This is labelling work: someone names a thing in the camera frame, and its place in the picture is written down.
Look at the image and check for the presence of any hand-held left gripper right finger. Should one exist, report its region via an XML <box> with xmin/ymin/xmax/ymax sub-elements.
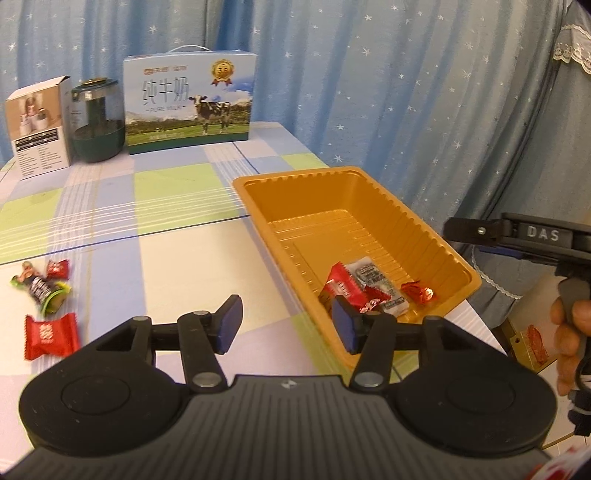
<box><xmin>333</xmin><ymin>296</ymin><xmax>504</xmax><ymax>394</ymax></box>

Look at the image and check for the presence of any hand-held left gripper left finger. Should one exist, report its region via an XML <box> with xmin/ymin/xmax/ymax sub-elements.
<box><xmin>83</xmin><ymin>294</ymin><xmax>244</xmax><ymax>394</ymax></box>

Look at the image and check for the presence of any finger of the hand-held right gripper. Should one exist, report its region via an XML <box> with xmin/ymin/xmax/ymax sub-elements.
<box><xmin>444</xmin><ymin>216</ymin><xmax>509</xmax><ymax>246</ymax></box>
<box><xmin>475</xmin><ymin>246</ymin><xmax>527</xmax><ymax>260</ymax></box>

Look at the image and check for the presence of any large red snack packet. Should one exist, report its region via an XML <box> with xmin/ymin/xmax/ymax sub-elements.
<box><xmin>318</xmin><ymin>261</ymin><xmax>365</xmax><ymax>310</ymax></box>

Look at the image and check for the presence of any small red gold candy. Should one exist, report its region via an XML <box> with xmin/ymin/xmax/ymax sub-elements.
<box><xmin>401</xmin><ymin>278</ymin><xmax>435</xmax><ymax>305</ymax></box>

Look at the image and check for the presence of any orange plastic tray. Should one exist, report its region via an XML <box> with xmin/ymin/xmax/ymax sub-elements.
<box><xmin>232</xmin><ymin>166</ymin><xmax>482</xmax><ymax>370</ymax></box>

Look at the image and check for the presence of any dark candy with green wrapper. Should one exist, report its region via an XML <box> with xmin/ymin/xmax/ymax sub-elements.
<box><xmin>28</xmin><ymin>277</ymin><xmax>72</xmax><ymax>317</ymax></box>

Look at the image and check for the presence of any green brown candy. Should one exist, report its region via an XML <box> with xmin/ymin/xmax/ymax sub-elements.
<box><xmin>10</xmin><ymin>261</ymin><xmax>40</xmax><ymax>289</ymax></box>

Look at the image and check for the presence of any person's right hand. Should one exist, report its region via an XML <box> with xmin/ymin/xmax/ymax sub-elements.
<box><xmin>551</xmin><ymin>295</ymin><xmax>591</xmax><ymax>397</ymax></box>

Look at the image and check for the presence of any yellow cardboard box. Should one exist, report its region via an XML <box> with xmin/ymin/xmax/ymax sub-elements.
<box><xmin>501</xmin><ymin>318</ymin><xmax>561</xmax><ymax>372</ymax></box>

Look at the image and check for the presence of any blue lace-trimmed cloth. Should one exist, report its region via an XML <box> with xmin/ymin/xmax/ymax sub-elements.
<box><xmin>466</xmin><ymin>0</ymin><xmax>591</xmax><ymax>305</ymax></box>

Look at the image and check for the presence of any blue star-print curtain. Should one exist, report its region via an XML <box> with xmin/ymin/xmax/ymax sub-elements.
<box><xmin>0</xmin><ymin>0</ymin><xmax>559</xmax><ymax>259</ymax></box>

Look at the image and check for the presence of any blue milk carton box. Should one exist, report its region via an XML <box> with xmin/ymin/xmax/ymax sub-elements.
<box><xmin>122</xmin><ymin>45</ymin><xmax>258</xmax><ymax>155</ymax></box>

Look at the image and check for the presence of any red white printed cloth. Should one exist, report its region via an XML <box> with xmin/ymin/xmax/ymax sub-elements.
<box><xmin>526</xmin><ymin>445</ymin><xmax>591</xmax><ymax>480</ymax></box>

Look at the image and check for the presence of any dark green glass jar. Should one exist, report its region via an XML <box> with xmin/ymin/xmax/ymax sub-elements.
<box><xmin>69</xmin><ymin>78</ymin><xmax>126</xmax><ymax>163</ymax></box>

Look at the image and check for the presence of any white product box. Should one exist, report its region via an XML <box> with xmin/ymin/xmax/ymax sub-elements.
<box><xmin>4</xmin><ymin>75</ymin><xmax>73</xmax><ymax>181</ymax></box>

